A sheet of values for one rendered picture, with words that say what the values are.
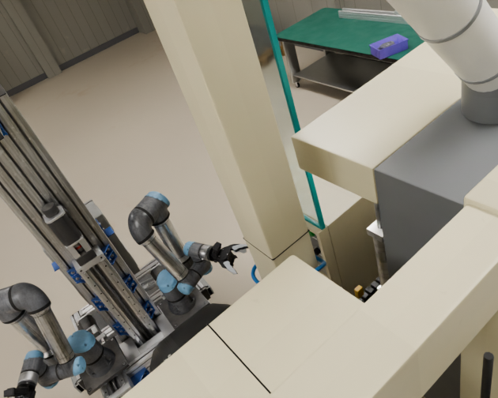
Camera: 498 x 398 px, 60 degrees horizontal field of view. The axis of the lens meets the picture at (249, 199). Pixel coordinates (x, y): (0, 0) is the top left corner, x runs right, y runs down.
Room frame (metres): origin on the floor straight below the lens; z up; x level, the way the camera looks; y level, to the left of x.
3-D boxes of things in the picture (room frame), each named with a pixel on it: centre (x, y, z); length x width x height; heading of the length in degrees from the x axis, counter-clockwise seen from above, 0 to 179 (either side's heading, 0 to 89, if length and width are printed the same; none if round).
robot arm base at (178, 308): (1.62, 0.54, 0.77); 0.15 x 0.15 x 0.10
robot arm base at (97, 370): (1.44, 0.99, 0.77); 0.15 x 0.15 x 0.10
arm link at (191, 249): (1.62, 0.34, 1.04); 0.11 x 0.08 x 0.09; 48
